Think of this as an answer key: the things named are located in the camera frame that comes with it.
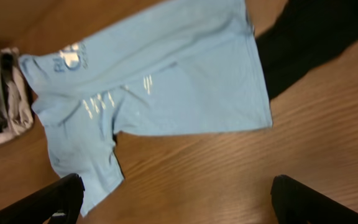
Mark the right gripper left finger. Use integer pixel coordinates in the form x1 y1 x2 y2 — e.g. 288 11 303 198
0 174 85 224

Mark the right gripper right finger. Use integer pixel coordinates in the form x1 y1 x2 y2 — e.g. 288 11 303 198
270 175 358 224

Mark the light blue printed t-shirt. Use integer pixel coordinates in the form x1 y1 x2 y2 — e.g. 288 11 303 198
19 0 272 215

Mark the folded beige shirt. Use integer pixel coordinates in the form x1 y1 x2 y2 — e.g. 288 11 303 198
0 48 34 144

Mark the black garment on right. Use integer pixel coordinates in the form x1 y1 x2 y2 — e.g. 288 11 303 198
256 0 358 100

